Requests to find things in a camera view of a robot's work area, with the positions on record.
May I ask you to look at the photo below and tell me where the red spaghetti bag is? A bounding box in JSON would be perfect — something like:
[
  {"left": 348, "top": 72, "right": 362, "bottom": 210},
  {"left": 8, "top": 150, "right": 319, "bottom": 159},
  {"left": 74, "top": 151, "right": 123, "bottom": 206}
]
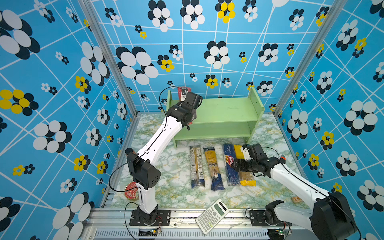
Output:
[{"left": 178, "top": 87, "right": 191, "bottom": 101}]

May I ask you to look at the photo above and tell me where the clear grey spaghetti bag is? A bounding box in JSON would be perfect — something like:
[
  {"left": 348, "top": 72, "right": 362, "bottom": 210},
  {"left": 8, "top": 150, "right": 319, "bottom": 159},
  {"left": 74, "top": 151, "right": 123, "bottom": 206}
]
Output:
[{"left": 190, "top": 146, "right": 205, "bottom": 189}]

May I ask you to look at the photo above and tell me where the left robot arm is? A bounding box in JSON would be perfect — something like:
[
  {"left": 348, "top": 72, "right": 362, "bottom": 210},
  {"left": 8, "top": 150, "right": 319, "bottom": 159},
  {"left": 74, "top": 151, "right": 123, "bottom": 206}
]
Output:
[{"left": 127, "top": 92, "right": 203, "bottom": 222}]

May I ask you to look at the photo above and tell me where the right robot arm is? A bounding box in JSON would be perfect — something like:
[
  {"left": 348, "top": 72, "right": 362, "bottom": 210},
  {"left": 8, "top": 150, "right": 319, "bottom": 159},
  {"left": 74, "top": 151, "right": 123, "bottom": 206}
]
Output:
[{"left": 231, "top": 144, "right": 360, "bottom": 240}]

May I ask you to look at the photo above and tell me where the blue Barilla pasta box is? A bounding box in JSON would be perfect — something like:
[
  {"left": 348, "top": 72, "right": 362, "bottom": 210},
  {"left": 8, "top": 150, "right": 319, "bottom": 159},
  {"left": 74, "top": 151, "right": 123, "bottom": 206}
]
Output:
[{"left": 223, "top": 144, "right": 241, "bottom": 186}]

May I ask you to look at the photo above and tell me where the green wooden shelf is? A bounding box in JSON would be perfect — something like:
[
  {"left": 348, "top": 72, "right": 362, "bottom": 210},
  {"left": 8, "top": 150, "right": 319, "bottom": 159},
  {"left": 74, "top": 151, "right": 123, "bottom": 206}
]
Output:
[{"left": 173, "top": 90, "right": 265, "bottom": 148}]

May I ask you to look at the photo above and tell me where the red black marker pen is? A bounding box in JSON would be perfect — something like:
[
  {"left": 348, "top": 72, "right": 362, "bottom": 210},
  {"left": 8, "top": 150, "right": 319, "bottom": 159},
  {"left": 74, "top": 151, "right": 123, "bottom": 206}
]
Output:
[{"left": 280, "top": 155, "right": 286, "bottom": 164}]

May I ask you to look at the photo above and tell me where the yellow blue spaghetti bag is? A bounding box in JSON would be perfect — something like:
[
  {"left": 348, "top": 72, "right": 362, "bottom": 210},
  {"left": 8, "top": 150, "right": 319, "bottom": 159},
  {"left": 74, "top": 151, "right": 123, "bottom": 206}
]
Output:
[{"left": 204, "top": 147, "right": 225, "bottom": 191}]

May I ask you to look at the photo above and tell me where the small brown wooden block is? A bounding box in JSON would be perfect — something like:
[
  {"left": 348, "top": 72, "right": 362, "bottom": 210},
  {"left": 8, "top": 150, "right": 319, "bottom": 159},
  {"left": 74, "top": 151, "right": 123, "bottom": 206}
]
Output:
[{"left": 291, "top": 196, "right": 303, "bottom": 204}]

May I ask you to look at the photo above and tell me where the spice jar black lid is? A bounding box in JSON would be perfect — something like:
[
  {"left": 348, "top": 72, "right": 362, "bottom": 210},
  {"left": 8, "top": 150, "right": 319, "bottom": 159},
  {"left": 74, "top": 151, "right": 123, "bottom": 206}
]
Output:
[{"left": 125, "top": 148, "right": 136, "bottom": 156}]

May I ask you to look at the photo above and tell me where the white scientific calculator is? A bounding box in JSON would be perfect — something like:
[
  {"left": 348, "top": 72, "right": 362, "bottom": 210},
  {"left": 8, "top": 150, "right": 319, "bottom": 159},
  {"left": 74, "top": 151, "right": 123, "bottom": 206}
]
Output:
[{"left": 196, "top": 199, "right": 230, "bottom": 235}]

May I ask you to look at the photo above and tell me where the round red tin can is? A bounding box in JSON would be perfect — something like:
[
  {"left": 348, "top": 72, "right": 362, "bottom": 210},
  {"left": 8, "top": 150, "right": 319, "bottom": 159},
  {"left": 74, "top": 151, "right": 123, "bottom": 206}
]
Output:
[{"left": 124, "top": 182, "right": 140, "bottom": 201}]

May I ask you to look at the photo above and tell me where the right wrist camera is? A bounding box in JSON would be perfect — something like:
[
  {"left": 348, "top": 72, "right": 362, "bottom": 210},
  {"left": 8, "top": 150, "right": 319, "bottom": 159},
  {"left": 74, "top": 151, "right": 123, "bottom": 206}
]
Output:
[{"left": 241, "top": 147, "right": 252, "bottom": 161}]

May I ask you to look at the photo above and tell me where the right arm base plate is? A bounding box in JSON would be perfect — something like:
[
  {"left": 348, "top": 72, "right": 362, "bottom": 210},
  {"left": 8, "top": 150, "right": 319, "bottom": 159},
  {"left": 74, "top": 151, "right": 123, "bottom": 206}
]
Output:
[{"left": 246, "top": 209, "right": 287, "bottom": 228}]

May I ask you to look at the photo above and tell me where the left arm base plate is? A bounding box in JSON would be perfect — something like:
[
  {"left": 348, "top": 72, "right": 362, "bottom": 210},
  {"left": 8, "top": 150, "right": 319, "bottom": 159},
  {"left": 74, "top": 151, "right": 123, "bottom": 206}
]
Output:
[{"left": 129, "top": 209, "right": 171, "bottom": 227}]

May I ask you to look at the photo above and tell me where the aluminium front rail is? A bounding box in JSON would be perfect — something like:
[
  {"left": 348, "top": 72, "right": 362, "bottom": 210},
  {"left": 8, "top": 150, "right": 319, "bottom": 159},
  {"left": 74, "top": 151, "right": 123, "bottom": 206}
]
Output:
[{"left": 80, "top": 208, "right": 319, "bottom": 240}]

